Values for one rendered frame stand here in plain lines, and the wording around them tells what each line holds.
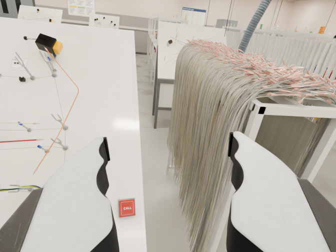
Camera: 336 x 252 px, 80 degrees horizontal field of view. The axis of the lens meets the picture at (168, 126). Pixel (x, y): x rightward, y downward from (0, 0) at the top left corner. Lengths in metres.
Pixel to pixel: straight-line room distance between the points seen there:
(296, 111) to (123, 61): 0.68
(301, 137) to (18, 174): 1.09
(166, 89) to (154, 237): 2.12
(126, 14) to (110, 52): 10.51
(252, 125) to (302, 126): 0.38
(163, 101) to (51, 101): 2.60
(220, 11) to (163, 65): 9.04
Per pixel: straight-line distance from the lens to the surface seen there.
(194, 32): 3.79
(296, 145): 1.09
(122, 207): 0.72
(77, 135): 0.79
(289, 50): 3.79
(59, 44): 0.86
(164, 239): 1.98
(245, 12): 12.62
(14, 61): 0.96
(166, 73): 3.27
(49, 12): 7.86
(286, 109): 0.77
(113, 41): 0.97
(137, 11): 11.42
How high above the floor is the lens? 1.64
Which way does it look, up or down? 27 degrees down
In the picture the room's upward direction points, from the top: 7 degrees clockwise
